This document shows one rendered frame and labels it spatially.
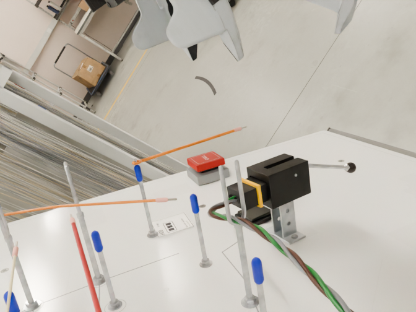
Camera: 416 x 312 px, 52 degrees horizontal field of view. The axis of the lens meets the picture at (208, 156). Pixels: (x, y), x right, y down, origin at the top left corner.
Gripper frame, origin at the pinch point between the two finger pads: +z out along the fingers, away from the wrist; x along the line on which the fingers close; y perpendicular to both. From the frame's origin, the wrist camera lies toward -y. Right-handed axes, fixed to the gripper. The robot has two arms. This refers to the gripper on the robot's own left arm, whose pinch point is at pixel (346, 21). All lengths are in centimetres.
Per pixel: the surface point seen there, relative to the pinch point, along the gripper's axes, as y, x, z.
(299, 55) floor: 10, -223, 95
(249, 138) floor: 33, -186, 140
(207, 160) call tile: 16.9, -4.7, 26.0
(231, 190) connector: 9.3, 14.8, 14.5
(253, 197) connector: 6.7, 15.4, 14.5
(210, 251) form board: 10.9, 16.7, 22.7
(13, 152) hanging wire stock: 69, -21, 46
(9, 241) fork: 29.4, 26.0, 16.6
